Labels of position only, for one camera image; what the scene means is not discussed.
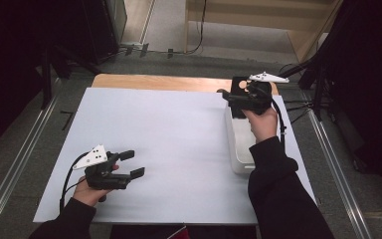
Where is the metal floor rail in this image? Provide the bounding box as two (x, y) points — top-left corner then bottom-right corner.
(302, 96), (374, 239)
(0, 78), (63, 239)

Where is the wooden table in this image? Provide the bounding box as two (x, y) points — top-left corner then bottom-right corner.
(92, 73), (280, 96)

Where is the black stand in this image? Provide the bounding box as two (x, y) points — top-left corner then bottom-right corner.
(270, 49), (332, 122)
(39, 43), (100, 111)

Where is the white board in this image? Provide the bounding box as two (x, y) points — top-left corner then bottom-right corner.
(33, 87), (323, 226)

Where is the black hanging cable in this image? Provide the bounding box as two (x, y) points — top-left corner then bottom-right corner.
(185, 0), (208, 56)

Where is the right hand-held gripper cable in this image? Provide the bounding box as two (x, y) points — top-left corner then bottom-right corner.
(270, 98), (287, 147)

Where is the dark cabinet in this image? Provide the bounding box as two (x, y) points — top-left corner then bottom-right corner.
(79, 0), (128, 66)

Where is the person's left hand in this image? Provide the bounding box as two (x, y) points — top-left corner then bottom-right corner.
(72, 163), (120, 207)

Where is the hand-held gripper cable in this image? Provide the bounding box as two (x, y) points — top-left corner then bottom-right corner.
(59, 151), (91, 213)
(270, 98), (287, 147)

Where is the white plastic bin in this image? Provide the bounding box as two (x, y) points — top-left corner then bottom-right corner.
(224, 96), (257, 175)

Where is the red item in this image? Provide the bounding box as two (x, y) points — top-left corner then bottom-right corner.
(168, 225), (192, 239)

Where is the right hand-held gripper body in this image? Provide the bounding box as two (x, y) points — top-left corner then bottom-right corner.
(233, 71), (290, 117)

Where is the left hand-held gripper cable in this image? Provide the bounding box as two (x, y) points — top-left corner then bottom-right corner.
(59, 151), (91, 213)

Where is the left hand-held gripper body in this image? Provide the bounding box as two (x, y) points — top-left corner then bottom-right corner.
(73, 143), (131, 191)

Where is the person's right hand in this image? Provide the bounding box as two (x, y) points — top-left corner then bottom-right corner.
(242, 107), (279, 144)

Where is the black curtain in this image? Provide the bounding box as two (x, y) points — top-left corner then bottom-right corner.
(324, 0), (382, 200)
(0, 0), (91, 157)

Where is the wooden shelf frame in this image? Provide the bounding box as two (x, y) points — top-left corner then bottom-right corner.
(183, 0), (344, 64)

